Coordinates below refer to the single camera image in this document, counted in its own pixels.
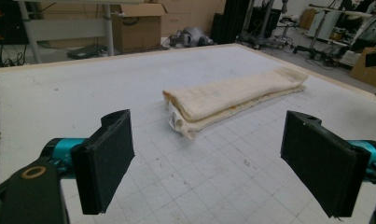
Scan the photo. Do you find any black wheeled stand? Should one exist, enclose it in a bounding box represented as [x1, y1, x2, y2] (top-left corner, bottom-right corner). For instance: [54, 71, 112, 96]
[292, 4, 345, 62]

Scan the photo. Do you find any open cardboard box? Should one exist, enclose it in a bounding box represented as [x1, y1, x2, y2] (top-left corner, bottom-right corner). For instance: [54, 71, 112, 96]
[110, 3, 169, 54]

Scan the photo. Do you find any black curtain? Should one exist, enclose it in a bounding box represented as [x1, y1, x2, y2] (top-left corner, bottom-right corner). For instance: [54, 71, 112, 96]
[211, 0, 255, 45]

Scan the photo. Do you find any stack of large cardboard boxes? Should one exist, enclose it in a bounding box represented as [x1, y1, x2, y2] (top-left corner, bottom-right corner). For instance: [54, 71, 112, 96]
[145, 0, 227, 37]

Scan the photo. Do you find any grey metal table frame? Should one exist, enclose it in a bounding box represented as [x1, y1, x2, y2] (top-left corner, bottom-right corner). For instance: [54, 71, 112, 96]
[16, 0, 145, 64]

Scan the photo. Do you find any brown cardboard box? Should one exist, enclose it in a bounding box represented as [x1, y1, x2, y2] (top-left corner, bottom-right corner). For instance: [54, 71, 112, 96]
[349, 47, 376, 91]

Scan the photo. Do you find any cream towel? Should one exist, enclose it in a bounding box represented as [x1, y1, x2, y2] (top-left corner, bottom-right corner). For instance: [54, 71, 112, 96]
[162, 66, 309, 140]

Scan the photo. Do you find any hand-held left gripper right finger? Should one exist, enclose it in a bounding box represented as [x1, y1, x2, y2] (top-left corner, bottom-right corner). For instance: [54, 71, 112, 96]
[280, 110, 376, 218]

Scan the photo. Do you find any grey robot head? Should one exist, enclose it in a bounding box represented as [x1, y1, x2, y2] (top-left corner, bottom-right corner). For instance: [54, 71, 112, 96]
[168, 26, 216, 49]

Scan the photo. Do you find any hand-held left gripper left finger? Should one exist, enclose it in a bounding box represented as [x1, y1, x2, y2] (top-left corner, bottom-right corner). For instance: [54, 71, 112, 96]
[40, 108, 136, 216]

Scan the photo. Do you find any black flat device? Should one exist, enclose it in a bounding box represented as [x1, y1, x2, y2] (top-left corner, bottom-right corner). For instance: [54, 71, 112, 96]
[66, 45, 109, 60]

